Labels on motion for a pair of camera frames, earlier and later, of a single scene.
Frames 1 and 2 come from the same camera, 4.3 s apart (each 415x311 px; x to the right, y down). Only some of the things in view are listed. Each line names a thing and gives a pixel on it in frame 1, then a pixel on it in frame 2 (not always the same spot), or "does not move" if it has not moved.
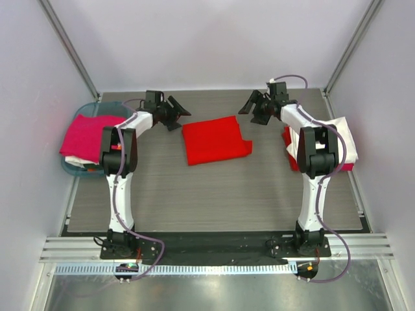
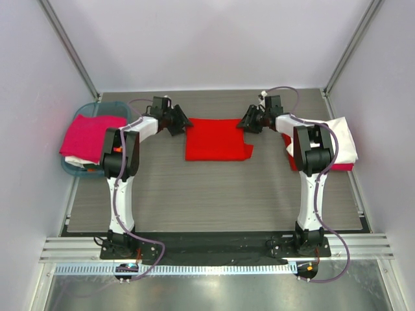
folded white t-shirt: [347, 150] does not move
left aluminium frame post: [71, 47] does not move
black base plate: [218, 246] does not move
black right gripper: [259, 109] → [256, 118]
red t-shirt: [214, 140] does not move
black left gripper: [172, 113] → [173, 120]
